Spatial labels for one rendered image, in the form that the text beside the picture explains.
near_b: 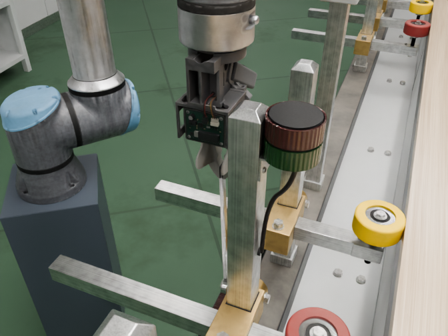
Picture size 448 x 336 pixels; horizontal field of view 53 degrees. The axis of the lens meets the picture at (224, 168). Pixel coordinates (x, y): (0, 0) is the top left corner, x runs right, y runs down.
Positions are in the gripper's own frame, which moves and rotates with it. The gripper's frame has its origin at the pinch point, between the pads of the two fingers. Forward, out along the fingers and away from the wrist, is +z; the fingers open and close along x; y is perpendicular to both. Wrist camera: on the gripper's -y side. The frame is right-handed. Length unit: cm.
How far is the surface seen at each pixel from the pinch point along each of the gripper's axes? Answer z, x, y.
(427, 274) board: 9.9, 31.1, 0.1
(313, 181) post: 27.2, 7.9, -37.8
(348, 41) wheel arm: 17, 2, -108
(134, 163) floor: 98, -98, -111
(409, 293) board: 9.9, 29.0, 4.5
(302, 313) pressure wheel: 9.3, 16.5, 13.6
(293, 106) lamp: -18.0, 11.9, 10.5
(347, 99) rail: 29, 8, -88
